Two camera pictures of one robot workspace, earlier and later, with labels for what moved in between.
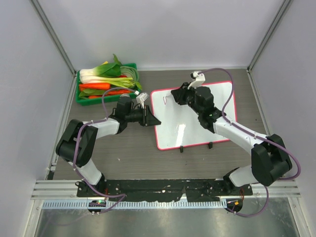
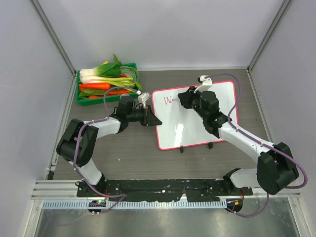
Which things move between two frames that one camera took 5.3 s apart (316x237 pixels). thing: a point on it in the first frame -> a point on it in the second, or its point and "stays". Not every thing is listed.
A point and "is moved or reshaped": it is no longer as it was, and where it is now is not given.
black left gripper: [148, 119] stays
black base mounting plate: [196, 189] stays
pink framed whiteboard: [180, 127] stays
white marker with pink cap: [170, 97] is moved or reshaped
